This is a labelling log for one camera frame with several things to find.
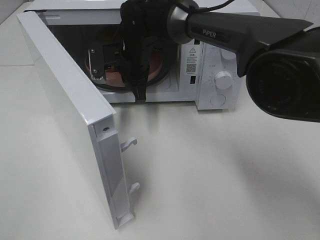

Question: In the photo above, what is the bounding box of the white microwave door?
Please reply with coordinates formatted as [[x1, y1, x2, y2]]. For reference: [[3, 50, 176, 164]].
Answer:
[[17, 11, 140, 229]]

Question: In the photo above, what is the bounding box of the pink round plate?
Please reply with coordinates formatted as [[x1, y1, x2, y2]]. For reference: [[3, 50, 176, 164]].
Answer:
[[91, 49, 163, 88]]

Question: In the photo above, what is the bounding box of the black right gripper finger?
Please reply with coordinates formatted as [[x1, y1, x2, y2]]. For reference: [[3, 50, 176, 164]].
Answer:
[[132, 84, 147, 103], [88, 42, 105, 80]]

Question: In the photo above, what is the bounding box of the upper white power knob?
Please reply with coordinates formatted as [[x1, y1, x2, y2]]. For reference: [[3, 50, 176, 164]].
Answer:
[[220, 48, 236, 61]]

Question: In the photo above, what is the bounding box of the round door release button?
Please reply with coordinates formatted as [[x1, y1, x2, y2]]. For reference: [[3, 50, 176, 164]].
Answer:
[[210, 94, 227, 109]]

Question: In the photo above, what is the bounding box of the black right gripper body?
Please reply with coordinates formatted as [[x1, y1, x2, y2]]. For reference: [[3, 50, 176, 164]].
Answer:
[[116, 0, 170, 88]]

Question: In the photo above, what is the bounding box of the lower white timer knob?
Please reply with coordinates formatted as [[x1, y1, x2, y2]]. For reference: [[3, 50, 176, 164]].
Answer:
[[214, 70, 234, 90]]

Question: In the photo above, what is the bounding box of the glass microwave turntable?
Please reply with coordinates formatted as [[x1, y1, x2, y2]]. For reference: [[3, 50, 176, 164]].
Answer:
[[94, 66, 169, 92]]

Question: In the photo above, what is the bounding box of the white microwave oven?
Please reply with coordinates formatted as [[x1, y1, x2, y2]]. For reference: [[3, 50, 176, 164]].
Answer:
[[24, 0, 242, 110]]

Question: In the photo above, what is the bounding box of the burger with lettuce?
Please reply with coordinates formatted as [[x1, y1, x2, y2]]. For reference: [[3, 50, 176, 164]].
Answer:
[[95, 25, 124, 45]]

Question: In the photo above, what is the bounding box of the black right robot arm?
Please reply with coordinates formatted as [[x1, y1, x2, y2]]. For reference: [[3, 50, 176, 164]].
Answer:
[[103, 0, 320, 122]]

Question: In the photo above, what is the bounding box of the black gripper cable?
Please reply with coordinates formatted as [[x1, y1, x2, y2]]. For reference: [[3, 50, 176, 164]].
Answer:
[[179, 0, 236, 13]]

